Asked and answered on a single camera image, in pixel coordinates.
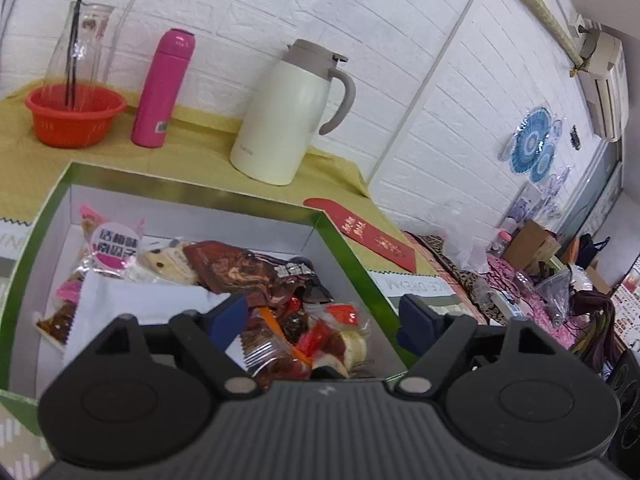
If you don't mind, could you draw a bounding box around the leopard print cloth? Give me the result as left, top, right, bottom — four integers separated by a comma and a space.
404, 232, 502, 322

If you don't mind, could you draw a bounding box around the clear red corner cake packet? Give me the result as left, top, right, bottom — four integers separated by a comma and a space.
295, 301, 372, 379

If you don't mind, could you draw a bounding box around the clear plastic bag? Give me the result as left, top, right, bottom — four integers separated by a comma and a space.
440, 200, 494, 272

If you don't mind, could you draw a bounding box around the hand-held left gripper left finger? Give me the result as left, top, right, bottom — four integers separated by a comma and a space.
100, 292, 258, 396

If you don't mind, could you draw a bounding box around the white grey foil packet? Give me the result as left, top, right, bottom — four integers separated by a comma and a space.
62, 272, 237, 367

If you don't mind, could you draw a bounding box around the pink thermos bottle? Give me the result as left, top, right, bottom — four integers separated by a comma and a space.
131, 28, 196, 149

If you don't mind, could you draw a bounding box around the white power strip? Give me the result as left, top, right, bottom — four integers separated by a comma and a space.
489, 291, 522, 317

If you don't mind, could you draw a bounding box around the red plastic basket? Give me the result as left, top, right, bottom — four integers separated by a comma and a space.
25, 85, 129, 149

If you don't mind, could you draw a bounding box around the brown cardboard box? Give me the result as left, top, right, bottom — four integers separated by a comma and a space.
502, 220, 562, 277

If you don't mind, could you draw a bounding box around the green cardboard box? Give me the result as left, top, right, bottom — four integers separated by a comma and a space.
0, 160, 422, 437

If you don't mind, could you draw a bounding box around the glass carafe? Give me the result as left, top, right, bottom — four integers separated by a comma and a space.
45, 2, 117, 92

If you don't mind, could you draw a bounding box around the white air conditioner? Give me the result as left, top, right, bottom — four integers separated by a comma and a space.
570, 15, 629, 142

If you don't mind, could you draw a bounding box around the cream thermal jug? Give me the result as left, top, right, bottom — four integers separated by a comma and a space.
229, 38, 357, 187

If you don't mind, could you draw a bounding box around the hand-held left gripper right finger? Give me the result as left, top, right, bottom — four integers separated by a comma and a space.
395, 294, 556, 396

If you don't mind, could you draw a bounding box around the pink label clear packet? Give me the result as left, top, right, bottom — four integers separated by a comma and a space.
75, 204, 147, 282

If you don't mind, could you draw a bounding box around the black speaker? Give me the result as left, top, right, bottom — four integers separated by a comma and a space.
606, 349, 640, 467

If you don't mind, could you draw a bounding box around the black straw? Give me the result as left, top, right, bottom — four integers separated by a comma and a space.
65, 0, 86, 111

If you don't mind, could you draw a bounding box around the brown cake snack packet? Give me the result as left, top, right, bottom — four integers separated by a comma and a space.
34, 304, 77, 347

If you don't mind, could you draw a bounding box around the yellow green cloth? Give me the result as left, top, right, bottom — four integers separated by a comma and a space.
0, 80, 374, 222

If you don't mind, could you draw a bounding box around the dark red meat snack packet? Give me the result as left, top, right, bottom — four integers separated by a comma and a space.
182, 240, 334, 307

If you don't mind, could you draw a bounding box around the patterned tablecloth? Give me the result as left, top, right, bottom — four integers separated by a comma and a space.
0, 215, 458, 480

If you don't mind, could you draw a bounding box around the blue round wall decoration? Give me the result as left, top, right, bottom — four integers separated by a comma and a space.
500, 105, 567, 187

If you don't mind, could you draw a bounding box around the red envelope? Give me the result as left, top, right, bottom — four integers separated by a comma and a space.
303, 197, 419, 270

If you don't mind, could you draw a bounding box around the cream bun snack packet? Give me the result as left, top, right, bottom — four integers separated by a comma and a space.
137, 239, 199, 287

